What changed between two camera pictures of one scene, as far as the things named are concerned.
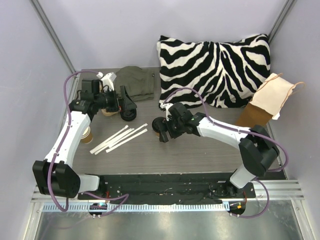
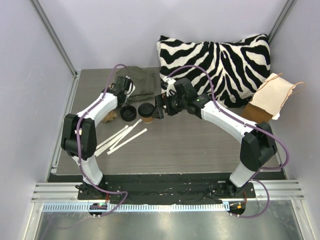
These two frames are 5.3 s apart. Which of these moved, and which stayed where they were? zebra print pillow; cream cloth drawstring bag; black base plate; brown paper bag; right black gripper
Moved: right black gripper
Stayed: zebra print pillow; cream cloth drawstring bag; black base plate; brown paper bag
